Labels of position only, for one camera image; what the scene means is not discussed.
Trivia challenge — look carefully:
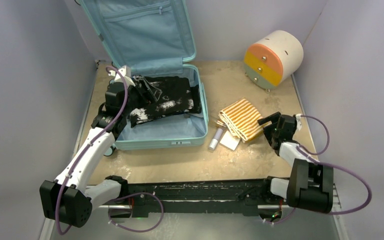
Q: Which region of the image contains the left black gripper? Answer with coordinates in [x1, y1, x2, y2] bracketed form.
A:
[121, 77, 161, 117]

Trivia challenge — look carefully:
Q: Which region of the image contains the black white patterned garment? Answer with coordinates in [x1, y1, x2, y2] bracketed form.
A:
[129, 75, 202, 128]

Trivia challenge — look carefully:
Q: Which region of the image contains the orange white striped cloth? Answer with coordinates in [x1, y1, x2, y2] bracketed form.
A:
[218, 98, 263, 143]

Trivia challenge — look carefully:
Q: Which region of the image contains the small gold capped bottle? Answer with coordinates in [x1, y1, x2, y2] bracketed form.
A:
[214, 118, 227, 128]

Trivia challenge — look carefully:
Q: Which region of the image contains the lavender white tube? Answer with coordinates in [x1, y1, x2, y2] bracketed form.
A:
[208, 127, 224, 151]

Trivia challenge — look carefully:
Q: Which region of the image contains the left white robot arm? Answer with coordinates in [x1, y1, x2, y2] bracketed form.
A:
[39, 76, 161, 235]

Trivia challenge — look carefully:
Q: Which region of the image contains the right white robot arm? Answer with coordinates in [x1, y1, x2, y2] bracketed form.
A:
[257, 112, 334, 214]

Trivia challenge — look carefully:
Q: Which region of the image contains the white square packet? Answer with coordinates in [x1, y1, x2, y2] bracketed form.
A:
[219, 130, 241, 151]

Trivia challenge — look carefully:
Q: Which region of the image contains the light blue open suitcase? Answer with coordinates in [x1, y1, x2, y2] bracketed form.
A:
[80, 0, 209, 150]

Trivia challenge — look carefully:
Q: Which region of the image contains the round pastel drawer cabinet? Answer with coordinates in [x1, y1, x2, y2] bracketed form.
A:
[243, 30, 304, 92]

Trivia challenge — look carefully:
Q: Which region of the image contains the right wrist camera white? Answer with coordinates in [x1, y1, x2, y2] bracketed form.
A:
[294, 113, 303, 131]

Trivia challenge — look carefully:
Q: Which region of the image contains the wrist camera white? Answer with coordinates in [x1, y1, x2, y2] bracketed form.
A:
[108, 65, 136, 86]
[294, 113, 303, 131]

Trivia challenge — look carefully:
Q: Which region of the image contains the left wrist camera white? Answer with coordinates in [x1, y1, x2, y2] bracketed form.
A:
[108, 65, 136, 86]

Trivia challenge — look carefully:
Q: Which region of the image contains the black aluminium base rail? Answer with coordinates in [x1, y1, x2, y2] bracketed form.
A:
[38, 177, 352, 240]

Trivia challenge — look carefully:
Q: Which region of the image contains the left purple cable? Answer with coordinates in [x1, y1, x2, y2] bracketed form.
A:
[54, 65, 165, 236]

